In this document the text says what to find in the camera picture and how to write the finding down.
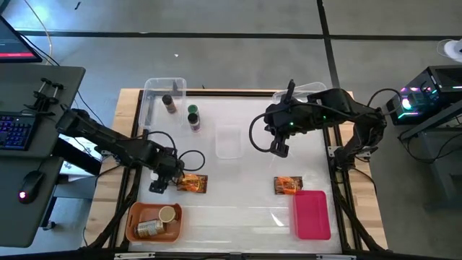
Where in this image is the black desk clamp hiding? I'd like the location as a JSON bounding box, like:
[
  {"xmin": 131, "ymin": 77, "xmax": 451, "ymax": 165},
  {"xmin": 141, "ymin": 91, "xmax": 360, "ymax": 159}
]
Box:
[{"xmin": 23, "ymin": 77, "xmax": 66, "ymax": 113}]

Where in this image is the black desk cable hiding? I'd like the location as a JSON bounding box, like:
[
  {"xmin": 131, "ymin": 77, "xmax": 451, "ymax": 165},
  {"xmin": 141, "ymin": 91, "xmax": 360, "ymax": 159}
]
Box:
[{"xmin": 75, "ymin": 90, "xmax": 106, "ymax": 127}]

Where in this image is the white round object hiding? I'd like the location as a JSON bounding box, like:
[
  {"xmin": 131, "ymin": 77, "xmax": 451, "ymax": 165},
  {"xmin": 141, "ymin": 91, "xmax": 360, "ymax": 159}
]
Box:
[{"xmin": 436, "ymin": 38, "xmax": 462, "ymax": 64}]

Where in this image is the RGB-lit computer tower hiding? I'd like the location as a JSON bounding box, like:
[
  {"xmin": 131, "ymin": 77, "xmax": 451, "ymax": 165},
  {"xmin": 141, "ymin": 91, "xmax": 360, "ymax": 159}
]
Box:
[{"xmin": 385, "ymin": 64, "xmax": 462, "ymax": 126}]

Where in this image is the orange plastic tray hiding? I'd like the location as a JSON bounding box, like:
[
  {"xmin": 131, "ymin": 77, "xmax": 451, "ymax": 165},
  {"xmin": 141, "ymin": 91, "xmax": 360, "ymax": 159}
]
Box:
[{"xmin": 125, "ymin": 201, "xmax": 183, "ymax": 243}]

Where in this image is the black-lid brown spice jar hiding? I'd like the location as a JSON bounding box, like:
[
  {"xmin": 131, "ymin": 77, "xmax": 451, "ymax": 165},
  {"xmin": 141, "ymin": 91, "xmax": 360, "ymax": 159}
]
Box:
[{"xmin": 161, "ymin": 93, "xmax": 178, "ymax": 115}]

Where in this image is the grey side stand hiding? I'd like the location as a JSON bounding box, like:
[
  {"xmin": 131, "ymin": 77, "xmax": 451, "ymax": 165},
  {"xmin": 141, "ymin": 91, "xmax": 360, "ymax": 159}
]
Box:
[{"xmin": 398, "ymin": 100, "xmax": 462, "ymax": 212}]

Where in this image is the clear plastic bin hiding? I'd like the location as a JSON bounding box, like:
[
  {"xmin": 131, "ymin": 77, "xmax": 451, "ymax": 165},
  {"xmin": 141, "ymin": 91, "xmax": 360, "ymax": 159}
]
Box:
[
  {"xmin": 139, "ymin": 77, "xmax": 188, "ymax": 130},
  {"xmin": 271, "ymin": 81, "xmax": 328, "ymax": 105}
]

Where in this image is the white printed paper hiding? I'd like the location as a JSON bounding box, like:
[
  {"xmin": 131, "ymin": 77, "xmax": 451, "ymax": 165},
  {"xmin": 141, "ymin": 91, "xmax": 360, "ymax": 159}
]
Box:
[{"xmin": 59, "ymin": 134, "xmax": 105, "ymax": 183}]

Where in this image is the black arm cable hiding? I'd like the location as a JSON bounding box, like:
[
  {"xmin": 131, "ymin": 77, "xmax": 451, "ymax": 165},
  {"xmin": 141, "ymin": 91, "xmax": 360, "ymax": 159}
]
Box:
[
  {"xmin": 178, "ymin": 149, "xmax": 206, "ymax": 173},
  {"xmin": 248, "ymin": 110, "xmax": 279, "ymax": 154}
]

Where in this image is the small frosted plastic container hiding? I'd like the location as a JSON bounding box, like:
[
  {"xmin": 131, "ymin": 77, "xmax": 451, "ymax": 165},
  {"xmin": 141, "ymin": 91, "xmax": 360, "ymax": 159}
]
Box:
[{"xmin": 215, "ymin": 125, "xmax": 243, "ymax": 160}]

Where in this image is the gold-lid seasoning jar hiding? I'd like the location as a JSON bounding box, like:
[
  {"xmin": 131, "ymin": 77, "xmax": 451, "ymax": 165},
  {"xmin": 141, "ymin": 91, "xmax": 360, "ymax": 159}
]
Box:
[
  {"xmin": 158, "ymin": 205, "xmax": 178, "ymax": 224},
  {"xmin": 134, "ymin": 219, "xmax": 166, "ymax": 239}
]

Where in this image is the cream floor cable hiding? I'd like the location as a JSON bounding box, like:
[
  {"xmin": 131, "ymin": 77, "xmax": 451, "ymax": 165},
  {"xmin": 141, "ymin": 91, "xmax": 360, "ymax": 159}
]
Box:
[{"xmin": 22, "ymin": 0, "xmax": 54, "ymax": 65}]

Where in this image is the black aluminium table frame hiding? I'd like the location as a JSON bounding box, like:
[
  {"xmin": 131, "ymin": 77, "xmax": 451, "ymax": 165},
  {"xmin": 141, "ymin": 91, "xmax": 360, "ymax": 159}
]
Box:
[{"xmin": 77, "ymin": 87, "xmax": 389, "ymax": 260}]

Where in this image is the pink plastic tray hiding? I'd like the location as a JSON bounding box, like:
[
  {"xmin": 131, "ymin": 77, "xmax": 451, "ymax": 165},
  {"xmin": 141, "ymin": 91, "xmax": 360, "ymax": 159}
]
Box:
[{"xmin": 292, "ymin": 190, "xmax": 332, "ymax": 241}]

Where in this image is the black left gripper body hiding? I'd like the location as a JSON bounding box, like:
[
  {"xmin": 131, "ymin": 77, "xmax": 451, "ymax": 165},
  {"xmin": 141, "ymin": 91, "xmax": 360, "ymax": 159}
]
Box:
[{"xmin": 148, "ymin": 155, "xmax": 186, "ymax": 195}]

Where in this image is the purple-label garlic powder jar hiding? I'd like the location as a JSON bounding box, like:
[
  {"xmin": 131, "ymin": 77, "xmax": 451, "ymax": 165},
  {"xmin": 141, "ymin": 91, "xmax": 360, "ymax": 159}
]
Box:
[{"xmin": 187, "ymin": 113, "xmax": 201, "ymax": 133}]

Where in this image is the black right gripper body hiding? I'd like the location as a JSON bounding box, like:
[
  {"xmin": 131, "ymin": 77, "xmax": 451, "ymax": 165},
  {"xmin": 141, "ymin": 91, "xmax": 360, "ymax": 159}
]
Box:
[{"xmin": 263, "ymin": 102, "xmax": 302, "ymax": 159}]

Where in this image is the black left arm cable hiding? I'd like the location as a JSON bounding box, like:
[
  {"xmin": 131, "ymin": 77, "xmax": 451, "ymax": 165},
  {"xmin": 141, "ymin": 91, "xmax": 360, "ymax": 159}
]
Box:
[{"xmin": 178, "ymin": 149, "xmax": 206, "ymax": 173}]

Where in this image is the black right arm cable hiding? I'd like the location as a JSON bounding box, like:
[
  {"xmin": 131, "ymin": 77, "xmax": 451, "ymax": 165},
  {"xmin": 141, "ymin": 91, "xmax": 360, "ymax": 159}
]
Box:
[{"xmin": 248, "ymin": 110, "xmax": 279, "ymax": 154}]

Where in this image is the computer monitor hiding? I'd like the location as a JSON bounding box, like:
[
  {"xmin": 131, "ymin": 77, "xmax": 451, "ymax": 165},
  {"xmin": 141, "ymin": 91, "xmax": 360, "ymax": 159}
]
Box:
[{"xmin": 0, "ymin": 14, "xmax": 44, "ymax": 64}]

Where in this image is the backlit black keyboard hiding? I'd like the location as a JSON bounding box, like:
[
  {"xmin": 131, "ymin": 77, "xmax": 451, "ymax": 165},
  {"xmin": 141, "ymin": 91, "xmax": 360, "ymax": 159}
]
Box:
[{"xmin": 0, "ymin": 111, "xmax": 38, "ymax": 152}]

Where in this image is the dark grey desk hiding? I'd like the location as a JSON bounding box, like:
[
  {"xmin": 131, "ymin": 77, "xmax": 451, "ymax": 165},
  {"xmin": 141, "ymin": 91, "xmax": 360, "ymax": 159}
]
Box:
[{"xmin": 0, "ymin": 64, "xmax": 87, "ymax": 248}]

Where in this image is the black computer mouse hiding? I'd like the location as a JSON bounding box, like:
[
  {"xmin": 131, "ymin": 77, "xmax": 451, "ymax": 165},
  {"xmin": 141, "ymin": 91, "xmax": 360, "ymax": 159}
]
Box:
[{"xmin": 17, "ymin": 170, "xmax": 47, "ymax": 205}]

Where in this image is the orange spice packet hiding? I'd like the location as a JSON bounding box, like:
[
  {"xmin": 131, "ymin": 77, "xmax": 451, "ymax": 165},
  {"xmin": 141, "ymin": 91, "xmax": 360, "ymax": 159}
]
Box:
[
  {"xmin": 175, "ymin": 173, "xmax": 209, "ymax": 194},
  {"xmin": 273, "ymin": 175, "xmax": 304, "ymax": 196}
]

